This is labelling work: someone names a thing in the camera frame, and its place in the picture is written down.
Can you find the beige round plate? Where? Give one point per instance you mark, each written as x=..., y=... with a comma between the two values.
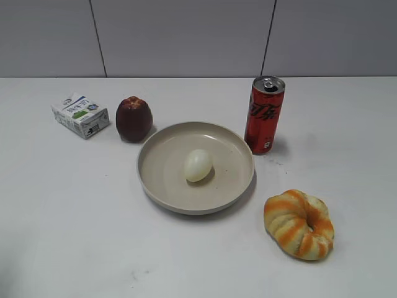
x=161, y=168

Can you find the red cola can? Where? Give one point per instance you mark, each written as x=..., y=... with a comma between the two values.
x=266, y=98

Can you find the white egg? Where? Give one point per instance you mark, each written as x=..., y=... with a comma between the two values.
x=197, y=165

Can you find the dark red apple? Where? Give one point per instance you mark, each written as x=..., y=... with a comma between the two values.
x=134, y=119

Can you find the small white milk carton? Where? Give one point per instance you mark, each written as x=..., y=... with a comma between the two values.
x=81, y=115

